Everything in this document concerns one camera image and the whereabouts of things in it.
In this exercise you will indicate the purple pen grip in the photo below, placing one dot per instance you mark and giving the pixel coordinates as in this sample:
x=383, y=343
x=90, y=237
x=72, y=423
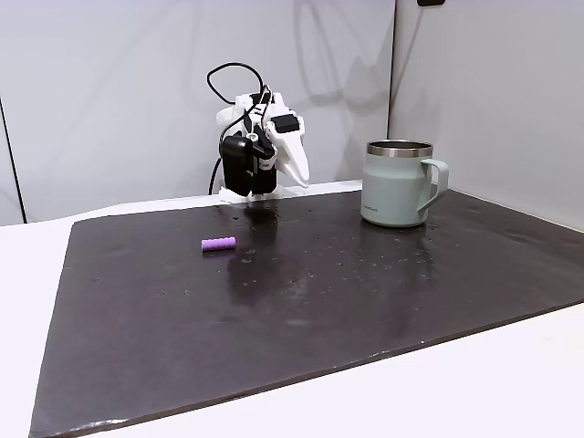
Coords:
x=218, y=244

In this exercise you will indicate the pale green steel mug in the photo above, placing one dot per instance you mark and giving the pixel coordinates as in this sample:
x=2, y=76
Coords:
x=394, y=189

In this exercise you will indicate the black table mat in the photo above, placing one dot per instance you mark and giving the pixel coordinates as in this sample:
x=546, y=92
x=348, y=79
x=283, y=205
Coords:
x=274, y=319

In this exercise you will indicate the black oval camera box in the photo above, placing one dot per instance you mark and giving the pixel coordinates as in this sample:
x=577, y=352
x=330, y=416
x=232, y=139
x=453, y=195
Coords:
x=235, y=164

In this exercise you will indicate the black wall-mounted object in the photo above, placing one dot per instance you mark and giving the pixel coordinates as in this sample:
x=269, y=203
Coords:
x=430, y=2

